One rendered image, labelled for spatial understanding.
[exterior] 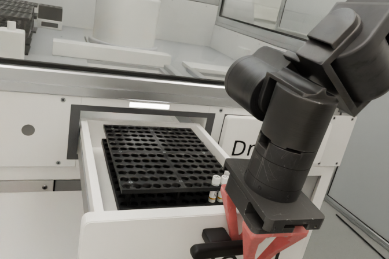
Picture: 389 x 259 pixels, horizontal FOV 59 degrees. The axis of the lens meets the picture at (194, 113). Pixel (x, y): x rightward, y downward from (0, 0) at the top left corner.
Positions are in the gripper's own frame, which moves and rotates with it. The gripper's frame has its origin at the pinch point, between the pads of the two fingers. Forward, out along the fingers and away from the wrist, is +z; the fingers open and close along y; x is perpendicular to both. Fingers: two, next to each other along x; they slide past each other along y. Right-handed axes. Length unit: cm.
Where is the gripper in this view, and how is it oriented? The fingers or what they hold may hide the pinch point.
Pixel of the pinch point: (245, 252)
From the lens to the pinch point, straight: 42.1
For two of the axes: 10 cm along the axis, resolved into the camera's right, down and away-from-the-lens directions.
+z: -2.4, 9.0, 3.6
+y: -3.1, -4.2, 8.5
